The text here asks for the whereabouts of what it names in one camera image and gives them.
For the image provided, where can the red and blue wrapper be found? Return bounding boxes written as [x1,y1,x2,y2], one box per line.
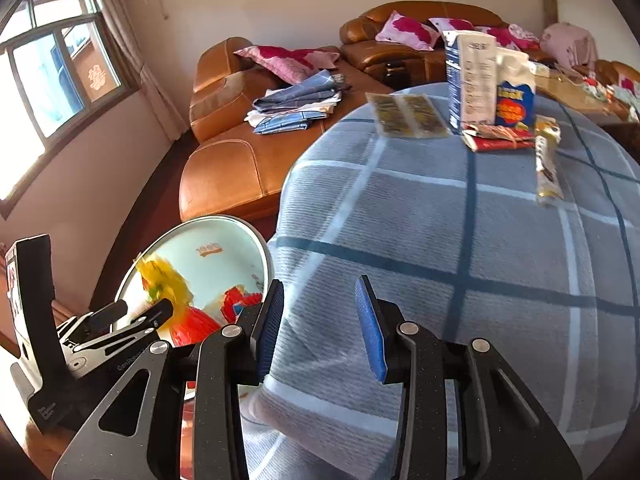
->
[222,285,263,323]

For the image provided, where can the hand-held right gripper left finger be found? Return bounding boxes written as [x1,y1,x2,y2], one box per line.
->
[50,280,286,480]

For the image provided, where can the pale pink cloth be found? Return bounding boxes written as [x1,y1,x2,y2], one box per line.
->
[540,22,598,68]

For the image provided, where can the yellow crinkled wrapper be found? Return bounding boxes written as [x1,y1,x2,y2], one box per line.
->
[135,254,195,326]

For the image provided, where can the stack of folded blue cloths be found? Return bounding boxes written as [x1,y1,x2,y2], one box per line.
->
[244,70,351,136]

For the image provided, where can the blue plaid blanket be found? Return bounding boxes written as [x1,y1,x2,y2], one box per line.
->
[240,80,640,480]

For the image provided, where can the blue and white carton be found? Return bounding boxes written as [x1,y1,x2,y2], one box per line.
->
[442,30,498,133]

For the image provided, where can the clear packet dark contents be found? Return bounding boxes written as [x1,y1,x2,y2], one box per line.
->
[365,92,450,140]

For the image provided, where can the red foil packet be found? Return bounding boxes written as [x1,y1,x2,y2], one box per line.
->
[461,122,536,153]

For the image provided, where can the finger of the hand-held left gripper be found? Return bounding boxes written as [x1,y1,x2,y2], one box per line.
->
[80,299,130,335]
[70,298,174,366]

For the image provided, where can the brown armchair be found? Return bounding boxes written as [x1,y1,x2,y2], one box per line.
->
[595,60,640,111]

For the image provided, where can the beige curtain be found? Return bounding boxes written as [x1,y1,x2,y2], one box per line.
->
[90,0,186,143]

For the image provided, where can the white blue snack bag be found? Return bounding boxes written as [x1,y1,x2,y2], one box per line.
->
[495,52,537,128]

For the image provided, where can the window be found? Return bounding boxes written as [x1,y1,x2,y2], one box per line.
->
[0,0,138,216]

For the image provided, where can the pink floral pillow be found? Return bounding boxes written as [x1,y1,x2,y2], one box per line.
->
[375,10,436,51]
[475,22,541,51]
[234,45,341,86]
[429,17,476,33]

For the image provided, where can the orange leather chaise sofa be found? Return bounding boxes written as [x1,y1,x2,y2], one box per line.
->
[179,36,396,223]

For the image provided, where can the brown leather sofa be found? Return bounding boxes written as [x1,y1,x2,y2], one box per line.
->
[340,1,551,86]

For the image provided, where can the pile of assorted wrappers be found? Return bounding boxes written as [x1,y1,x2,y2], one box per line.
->
[580,77,640,121]

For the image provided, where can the gold stick packet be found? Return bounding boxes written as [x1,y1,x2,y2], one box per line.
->
[534,115,563,207]

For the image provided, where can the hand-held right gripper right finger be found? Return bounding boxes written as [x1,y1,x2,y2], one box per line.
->
[354,275,583,480]

